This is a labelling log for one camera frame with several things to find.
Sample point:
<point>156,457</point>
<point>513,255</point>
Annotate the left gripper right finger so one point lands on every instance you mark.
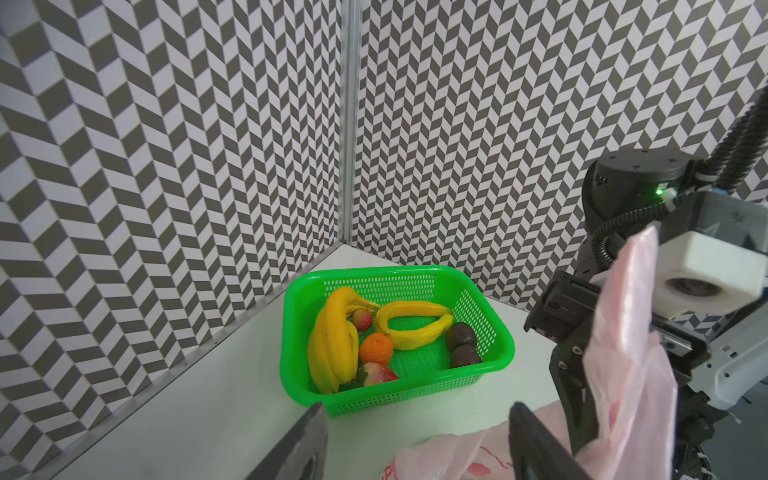
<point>535,452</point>

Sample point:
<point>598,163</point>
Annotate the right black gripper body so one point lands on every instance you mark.
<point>564,314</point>

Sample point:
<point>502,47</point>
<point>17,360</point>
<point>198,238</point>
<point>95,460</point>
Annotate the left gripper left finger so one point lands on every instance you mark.
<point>301,453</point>

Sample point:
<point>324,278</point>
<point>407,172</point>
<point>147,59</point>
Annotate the pink printed plastic bag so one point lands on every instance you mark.
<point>631,380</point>

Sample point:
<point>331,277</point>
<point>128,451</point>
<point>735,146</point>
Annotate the pink fake dragon fruit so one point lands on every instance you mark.
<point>373,373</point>

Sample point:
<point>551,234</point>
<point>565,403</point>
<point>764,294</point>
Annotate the orange fake tangerine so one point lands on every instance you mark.
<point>376,348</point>

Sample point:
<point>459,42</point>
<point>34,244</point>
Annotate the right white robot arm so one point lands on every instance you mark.
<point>626,180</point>

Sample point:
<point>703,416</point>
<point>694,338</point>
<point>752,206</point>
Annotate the dark brown fake passionfruit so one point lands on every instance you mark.
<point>460,334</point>

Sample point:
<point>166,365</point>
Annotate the yellow fake banana bunch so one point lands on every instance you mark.
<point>333,345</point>

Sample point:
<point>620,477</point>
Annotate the small red fake strawberry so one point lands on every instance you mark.
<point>362,319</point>

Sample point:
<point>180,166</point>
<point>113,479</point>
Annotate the green plastic basket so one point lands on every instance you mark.
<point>420,372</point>

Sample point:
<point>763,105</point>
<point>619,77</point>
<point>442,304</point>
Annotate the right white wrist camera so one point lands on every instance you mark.
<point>702,252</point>

